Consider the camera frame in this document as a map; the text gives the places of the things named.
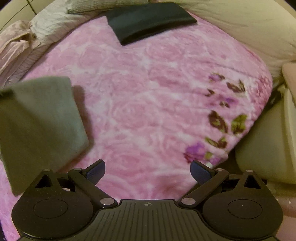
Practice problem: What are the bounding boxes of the grey sweatpants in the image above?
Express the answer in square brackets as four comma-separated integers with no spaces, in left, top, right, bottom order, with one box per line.
[1,76,89,196]

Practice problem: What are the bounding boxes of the black garment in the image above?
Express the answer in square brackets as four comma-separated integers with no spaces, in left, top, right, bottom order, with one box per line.
[106,2,197,46]

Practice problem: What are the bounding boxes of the pink rose bed blanket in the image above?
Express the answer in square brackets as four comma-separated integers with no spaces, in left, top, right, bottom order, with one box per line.
[0,11,274,241]

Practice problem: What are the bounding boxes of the grey striped quilt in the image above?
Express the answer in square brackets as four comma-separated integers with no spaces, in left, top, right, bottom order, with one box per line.
[1,1,148,88]

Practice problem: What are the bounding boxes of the cream wardrobe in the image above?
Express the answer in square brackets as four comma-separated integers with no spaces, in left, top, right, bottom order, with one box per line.
[1,0,52,32]

